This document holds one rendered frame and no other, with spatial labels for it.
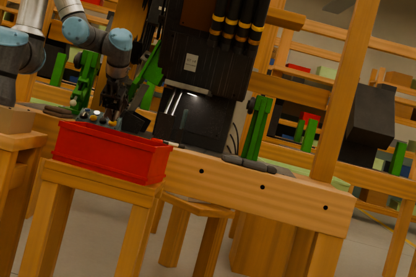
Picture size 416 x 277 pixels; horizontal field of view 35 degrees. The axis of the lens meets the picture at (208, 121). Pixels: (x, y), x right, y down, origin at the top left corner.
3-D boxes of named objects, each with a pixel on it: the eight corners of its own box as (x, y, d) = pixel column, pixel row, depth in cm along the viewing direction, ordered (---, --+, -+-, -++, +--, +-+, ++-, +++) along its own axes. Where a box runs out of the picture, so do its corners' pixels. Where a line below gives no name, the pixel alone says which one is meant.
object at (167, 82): (206, 98, 236) (208, 89, 236) (163, 86, 237) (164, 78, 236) (212, 100, 275) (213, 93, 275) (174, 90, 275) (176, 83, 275)
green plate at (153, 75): (150, 97, 254) (177, 49, 254) (132, 86, 255) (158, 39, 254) (154, 97, 266) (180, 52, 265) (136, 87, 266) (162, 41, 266)
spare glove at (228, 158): (273, 172, 243) (274, 166, 242) (276, 175, 232) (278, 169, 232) (220, 158, 242) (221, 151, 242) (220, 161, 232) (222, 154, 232)
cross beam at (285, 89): (325, 110, 297) (330, 91, 297) (47, 38, 303) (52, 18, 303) (324, 110, 302) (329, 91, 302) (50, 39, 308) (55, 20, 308)
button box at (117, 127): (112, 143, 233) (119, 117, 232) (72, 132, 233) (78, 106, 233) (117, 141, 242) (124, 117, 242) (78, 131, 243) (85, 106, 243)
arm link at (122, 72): (110, 53, 220) (134, 59, 219) (109, 65, 222) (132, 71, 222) (103, 64, 214) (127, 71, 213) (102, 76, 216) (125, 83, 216)
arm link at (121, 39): (112, 23, 214) (137, 31, 212) (109, 52, 220) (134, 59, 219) (103, 33, 207) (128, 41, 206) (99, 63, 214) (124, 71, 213)
